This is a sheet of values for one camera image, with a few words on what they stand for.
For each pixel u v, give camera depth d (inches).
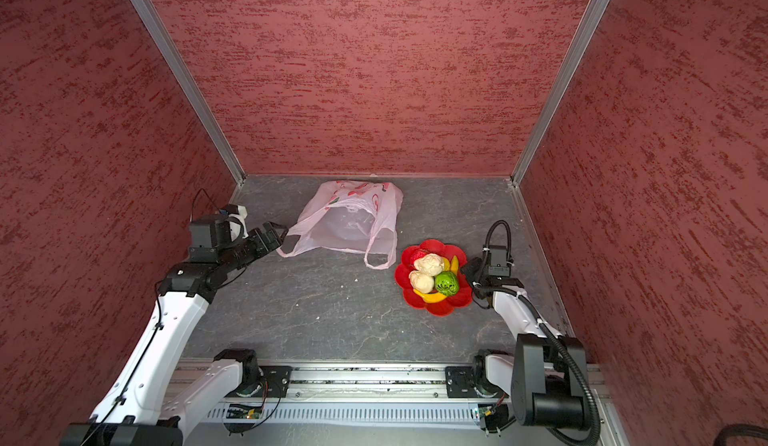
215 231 22.1
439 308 33.4
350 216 41.9
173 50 33.0
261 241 25.8
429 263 33.2
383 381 29.9
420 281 34.0
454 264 36.3
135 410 14.8
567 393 16.1
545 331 17.7
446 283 32.2
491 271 27.3
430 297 34.1
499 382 23.2
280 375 29.9
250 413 28.0
